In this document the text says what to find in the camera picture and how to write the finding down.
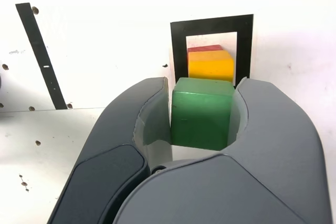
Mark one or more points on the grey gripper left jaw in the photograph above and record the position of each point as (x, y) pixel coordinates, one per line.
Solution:
(105, 155)

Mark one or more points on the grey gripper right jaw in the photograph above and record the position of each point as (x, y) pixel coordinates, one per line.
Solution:
(262, 169)

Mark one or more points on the green cube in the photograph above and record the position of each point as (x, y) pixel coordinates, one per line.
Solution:
(199, 119)

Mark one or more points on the yellow cube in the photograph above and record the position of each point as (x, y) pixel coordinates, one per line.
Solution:
(210, 68)

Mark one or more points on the red cube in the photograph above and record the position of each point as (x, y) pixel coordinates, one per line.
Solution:
(204, 48)

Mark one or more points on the black tape square outline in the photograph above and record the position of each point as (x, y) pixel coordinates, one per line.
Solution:
(178, 51)

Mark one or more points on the black tape strip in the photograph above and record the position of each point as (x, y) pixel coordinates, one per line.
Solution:
(39, 56)

